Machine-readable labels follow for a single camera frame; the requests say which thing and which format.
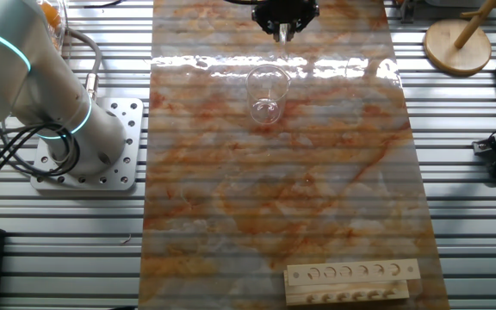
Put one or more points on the clear plastic fruit tray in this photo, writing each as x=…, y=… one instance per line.
x=63, y=26

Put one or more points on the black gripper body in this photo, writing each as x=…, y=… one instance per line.
x=284, y=10

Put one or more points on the clear glass beaker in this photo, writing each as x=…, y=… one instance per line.
x=267, y=107

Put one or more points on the orange fruit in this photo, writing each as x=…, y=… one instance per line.
x=51, y=14

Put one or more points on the wooden stand with round base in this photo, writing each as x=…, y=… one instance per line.
x=454, y=56

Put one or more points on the clear glass test tube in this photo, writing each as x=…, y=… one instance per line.
x=283, y=41

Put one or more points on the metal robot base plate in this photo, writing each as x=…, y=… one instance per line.
x=129, y=129

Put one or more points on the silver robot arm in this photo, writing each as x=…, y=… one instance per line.
x=15, y=77

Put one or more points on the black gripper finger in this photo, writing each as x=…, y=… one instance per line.
x=265, y=23
x=306, y=21

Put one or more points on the wooden test tube rack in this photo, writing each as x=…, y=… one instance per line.
x=351, y=293

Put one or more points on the orange marble pattern mat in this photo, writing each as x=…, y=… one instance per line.
x=252, y=194

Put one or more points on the small curled scrap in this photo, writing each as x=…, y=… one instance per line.
x=126, y=240

